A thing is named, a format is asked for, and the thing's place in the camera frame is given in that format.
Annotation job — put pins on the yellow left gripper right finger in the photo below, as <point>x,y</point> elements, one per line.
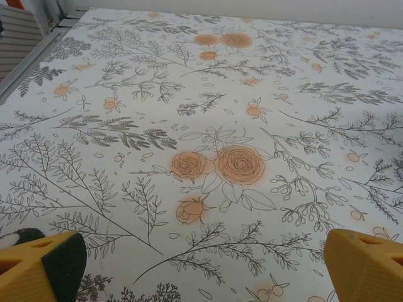
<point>352,277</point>

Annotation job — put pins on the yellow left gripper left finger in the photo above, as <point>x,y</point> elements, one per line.
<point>31,283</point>

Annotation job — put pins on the floral table mat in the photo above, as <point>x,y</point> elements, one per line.
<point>201,94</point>

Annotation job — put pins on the aluminium frame rail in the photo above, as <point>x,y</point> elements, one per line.
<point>37,59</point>
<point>252,9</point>

